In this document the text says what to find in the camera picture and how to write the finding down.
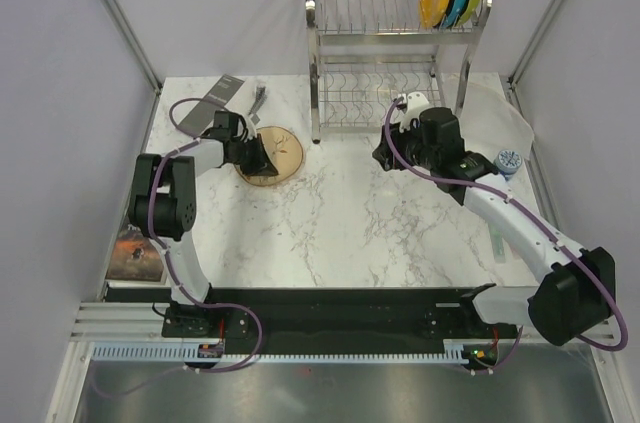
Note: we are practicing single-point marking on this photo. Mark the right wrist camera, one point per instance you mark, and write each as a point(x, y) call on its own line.
point(412, 105)

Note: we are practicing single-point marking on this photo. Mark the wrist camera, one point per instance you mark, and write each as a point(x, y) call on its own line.
point(412, 105)
point(252, 120)

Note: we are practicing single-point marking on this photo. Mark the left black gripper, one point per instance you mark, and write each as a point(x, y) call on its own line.
point(262, 164)

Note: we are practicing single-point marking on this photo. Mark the white cloth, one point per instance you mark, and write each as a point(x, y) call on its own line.
point(489, 123)

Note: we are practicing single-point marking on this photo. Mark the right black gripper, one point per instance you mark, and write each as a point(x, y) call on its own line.
point(397, 137)

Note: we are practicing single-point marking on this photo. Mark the stainless steel dish rack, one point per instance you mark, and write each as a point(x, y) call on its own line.
point(364, 53)

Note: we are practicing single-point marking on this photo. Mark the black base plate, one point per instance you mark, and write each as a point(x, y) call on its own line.
point(333, 319)

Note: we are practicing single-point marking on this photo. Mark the Tale of Two Cities book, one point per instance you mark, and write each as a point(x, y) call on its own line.
point(134, 259)

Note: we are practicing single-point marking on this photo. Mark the beige bird plate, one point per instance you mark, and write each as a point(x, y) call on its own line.
point(285, 152)

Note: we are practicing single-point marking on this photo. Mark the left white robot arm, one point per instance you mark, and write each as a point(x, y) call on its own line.
point(163, 195)

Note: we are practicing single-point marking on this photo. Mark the white slotted cable duct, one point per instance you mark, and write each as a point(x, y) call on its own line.
point(197, 352)

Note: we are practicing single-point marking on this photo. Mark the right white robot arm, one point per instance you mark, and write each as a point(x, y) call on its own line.
point(576, 286)

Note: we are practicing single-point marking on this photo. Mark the grey spiral bound booklet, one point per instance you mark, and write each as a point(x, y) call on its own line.
point(243, 96)

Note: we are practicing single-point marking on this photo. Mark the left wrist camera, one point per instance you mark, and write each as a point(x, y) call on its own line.
point(252, 120)

